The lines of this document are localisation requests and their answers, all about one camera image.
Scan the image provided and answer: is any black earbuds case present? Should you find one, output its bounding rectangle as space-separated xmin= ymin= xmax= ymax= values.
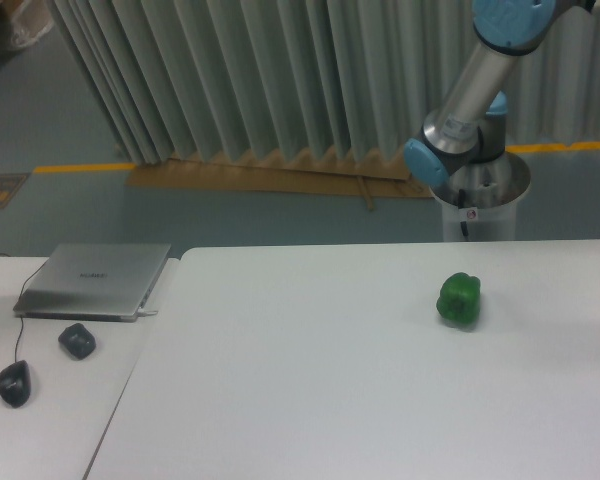
xmin=58 ymin=323 xmax=97 ymax=360

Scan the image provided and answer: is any pale green pleated curtain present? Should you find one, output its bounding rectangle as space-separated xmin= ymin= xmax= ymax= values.
xmin=43 ymin=0 xmax=600 ymax=166

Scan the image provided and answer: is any white usb plug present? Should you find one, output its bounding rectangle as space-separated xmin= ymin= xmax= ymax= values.
xmin=137 ymin=309 xmax=158 ymax=318

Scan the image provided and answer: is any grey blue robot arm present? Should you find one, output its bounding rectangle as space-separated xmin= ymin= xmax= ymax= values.
xmin=403 ymin=1 xmax=600 ymax=187

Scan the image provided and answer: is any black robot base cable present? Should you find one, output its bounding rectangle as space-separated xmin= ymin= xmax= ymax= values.
xmin=457 ymin=188 xmax=470 ymax=242

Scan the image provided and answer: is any black computer mouse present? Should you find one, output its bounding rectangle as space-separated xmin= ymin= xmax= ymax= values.
xmin=0 ymin=360 xmax=32 ymax=408

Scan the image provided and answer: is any brown cardboard sheet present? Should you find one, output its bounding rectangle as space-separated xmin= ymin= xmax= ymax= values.
xmin=126 ymin=146 xmax=432 ymax=211

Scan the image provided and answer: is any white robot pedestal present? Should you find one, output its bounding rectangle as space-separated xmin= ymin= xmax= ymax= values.
xmin=431 ymin=152 xmax=531 ymax=242

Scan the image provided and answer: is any green bell pepper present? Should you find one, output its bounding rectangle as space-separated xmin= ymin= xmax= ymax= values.
xmin=436 ymin=272 xmax=481 ymax=328

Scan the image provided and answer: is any black mouse cable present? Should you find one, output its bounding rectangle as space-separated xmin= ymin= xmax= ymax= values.
xmin=0 ymin=253 xmax=46 ymax=364

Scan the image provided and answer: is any clear plastic bag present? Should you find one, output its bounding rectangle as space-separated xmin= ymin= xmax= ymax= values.
xmin=0 ymin=0 xmax=54 ymax=52

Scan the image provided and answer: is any silver closed laptop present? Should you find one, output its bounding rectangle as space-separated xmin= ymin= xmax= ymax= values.
xmin=13 ymin=243 xmax=171 ymax=322

